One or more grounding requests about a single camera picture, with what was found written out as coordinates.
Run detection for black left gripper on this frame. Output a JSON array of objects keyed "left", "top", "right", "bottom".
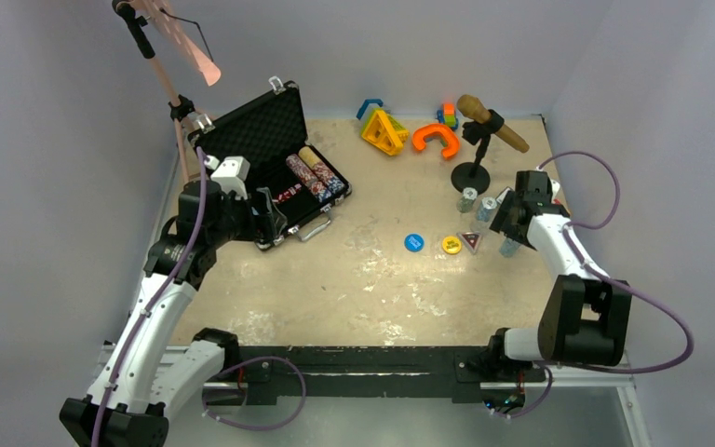
[{"left": 207, "top": 186, "right": 284, "bottom": 248}]

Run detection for light blue 10 chip stack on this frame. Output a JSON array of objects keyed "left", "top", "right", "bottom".
[{"left": 476, "top": 196, "right": 497, "bottom": 223}]

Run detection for green 20 chip stack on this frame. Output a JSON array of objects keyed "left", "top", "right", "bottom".
[{"left": 456, "top": 187, "right": 479, "bottom": 214}]

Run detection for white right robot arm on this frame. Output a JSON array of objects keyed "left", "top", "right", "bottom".
[{"left": 485, "top": 170, "right": 631, "bottom": 379}]

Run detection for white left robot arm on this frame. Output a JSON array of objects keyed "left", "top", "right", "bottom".
[{"left": 60, "top": 180, "right": 286, "bottom": 446}]

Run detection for blue playing card box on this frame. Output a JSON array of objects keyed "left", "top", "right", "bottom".
[{"left": 495, "top": 187, "right": 513, "bottom": 205}]

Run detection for red dice row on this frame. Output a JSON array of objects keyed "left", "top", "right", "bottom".
[{"left": 273, "top": 183, "right": 303, "bottom": 204}]

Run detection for purple red blue chip row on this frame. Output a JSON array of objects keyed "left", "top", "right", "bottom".
[{"left": 285, "top": 155, "right": 332, "bottom": 203}]

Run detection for yellow red blue chip row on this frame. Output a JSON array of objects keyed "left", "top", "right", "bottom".
[{"left": 298, "top": 146, "right": 346, "bottom": 194}]

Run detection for red triangular button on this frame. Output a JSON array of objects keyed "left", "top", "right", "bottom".
[{"left": 457, "top": 232, "right": 482, "bottom": 254}]

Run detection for black poker chip case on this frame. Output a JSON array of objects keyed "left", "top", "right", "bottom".
[{"left": 188, "top": 76, "right": 352, "bottom": 251}]

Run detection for yellow big blind button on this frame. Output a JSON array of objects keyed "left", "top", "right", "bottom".
[{"left": 441, "top": 236, "right": 463, "bottom": 255}]

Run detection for orange curved toy track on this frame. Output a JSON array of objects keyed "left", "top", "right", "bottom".
[{"left": 411, "top": 123, "right": 461, "bottom": 160}]

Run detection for brown wooden microphone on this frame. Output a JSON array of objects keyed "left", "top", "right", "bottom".
[{"left": 456, "top": 94, "right": 530, "bottom": 154}]

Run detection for blue orange toy blocks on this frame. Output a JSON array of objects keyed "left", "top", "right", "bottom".
[{"left": 436, "top": 102, "right": 459, "bottom": 130}]

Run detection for blue small blind button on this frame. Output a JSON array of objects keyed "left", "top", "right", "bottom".
[{"left": 403, "top": 233, "right": 425, "bottom": 252}]

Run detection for yellow triangular toy block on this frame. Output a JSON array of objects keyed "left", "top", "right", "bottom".
[{"left": 360, "top": 108, "right": 410, "bottom": 156}]

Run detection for blue angled toy piece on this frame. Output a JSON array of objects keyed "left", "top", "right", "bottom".
[{"left": 356, "top": 98, "right": 384, "bottom": 121}]

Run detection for pink tripod stand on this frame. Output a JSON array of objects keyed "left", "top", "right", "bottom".
[{"left": 111, "top": 0, "right": 222, "bottom": 182}]

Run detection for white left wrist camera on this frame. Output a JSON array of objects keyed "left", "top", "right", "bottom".
[{"left": 204, "top": 155, "right": 250, "bottom": 200}]

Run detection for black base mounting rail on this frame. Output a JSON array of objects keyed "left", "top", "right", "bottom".
[{"left": 98, "top": 342, "right": 636, "bottom": 409}]

